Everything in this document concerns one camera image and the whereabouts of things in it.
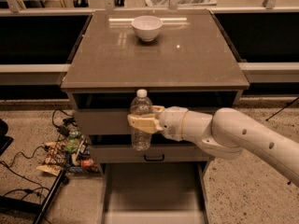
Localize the pile of snack packages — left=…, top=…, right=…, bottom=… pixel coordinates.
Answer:
left=36, top=131, right=101, bottom=175

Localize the white ceramic bowl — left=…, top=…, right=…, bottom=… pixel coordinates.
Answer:
left=131, top=16, right=163, bottom=42

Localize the bottom grey drawer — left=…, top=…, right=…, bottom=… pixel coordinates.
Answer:
left=99, top=162, right=211, bottom=224

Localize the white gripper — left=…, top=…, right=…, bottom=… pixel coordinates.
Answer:
left=127, top=105, right=188, bottom=141

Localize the grey drawer cabinet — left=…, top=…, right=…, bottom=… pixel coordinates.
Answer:
left=60, top=8, right=250, bottom=173

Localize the grey drawer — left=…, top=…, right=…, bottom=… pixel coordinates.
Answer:
left=88, top=144, right=214, bottom=163
left=99, top=162, right=211, bottom=224
left=72, top=106, right=238, bottom=136

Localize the middle grey drawer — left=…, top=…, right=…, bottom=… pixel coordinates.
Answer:
left=88, top=144, right=214, bottom=163

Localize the clear plastic water bottle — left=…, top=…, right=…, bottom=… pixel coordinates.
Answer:
left=130, top=89, right=152, bottom=151

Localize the black power adapter with cable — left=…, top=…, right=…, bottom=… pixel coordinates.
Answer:
left=51, top=109, right=77, bottom=137

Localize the top grey drawer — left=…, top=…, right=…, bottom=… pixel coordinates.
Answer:
left=72, top=106, right=238, bottom=136

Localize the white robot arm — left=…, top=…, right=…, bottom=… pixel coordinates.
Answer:
left=127, top=105, right=299, bottom=186

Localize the black metal stand base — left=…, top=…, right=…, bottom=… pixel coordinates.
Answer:
left=0, top=170, right=68, bottom=224

